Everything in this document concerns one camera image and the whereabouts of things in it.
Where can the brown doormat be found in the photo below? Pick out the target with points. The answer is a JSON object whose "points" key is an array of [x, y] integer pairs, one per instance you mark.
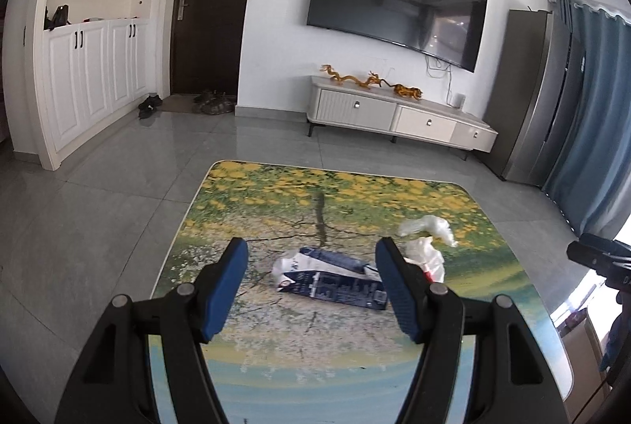
{"points": [[175, 103]]}

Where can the white television stand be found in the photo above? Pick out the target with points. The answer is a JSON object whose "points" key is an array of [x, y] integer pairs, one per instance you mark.
{"points": [[355, 106]]}

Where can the white hallway cabinet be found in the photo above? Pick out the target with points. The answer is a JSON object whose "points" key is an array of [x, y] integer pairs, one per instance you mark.
{"points": [[74, 84]]}

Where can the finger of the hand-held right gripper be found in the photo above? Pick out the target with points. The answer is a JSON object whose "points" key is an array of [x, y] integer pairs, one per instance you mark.
{"points": [[589, 251]]}

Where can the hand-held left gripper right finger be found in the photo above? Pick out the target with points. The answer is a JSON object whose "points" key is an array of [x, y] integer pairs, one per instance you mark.
{"points": [[402, 291]]}

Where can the small white cylinder device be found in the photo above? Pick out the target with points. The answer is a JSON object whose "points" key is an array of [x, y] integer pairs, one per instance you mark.
{"points": [[460, 101]]}

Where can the golden tiger figurine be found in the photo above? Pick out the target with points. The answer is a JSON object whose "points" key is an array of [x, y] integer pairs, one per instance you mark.
{"points": [[408, 92]]}

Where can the grey steel refrigerator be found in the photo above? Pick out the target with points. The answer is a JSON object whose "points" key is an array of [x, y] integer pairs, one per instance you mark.
{"points": [[527, 98]]}

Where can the blue carton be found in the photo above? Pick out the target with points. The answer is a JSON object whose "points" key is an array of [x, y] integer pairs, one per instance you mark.
{"points": [[330, 281]]}

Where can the dark brown entrance door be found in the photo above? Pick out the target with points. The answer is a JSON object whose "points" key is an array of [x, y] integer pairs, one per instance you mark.
{"points": [[212, 15]]}

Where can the pair of black shoes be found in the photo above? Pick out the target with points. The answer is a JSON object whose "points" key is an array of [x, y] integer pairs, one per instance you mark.
{"points": [[149, 106]]}

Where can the white translucent plastic bag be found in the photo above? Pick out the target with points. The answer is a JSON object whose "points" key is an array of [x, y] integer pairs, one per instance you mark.
{"points": [[431, 227]]}

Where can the black bag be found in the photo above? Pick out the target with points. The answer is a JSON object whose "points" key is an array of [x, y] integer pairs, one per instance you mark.
{"points": [[56, 17]]}

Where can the pair of brown shoes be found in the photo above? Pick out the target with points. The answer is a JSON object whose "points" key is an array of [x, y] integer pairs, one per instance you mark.
{"points": [[214, 103]]}

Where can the blue curtain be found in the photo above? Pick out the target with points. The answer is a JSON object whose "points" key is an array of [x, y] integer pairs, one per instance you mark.
{"points": [[591, 108]]}

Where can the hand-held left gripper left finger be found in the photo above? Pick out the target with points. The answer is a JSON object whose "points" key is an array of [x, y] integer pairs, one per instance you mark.
{"points": [[227, 291]]}

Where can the cardboard box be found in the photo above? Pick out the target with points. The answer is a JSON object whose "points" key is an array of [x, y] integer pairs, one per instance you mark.
{"points": [[584, 355]]}

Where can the white red printed plastic bag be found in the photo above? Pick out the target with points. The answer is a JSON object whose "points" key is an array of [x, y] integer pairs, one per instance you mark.
{"points": [[426, 259]]}

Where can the long golden dragon figurine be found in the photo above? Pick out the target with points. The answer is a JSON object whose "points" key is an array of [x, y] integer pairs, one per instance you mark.
{"points": [[345, 78]]}

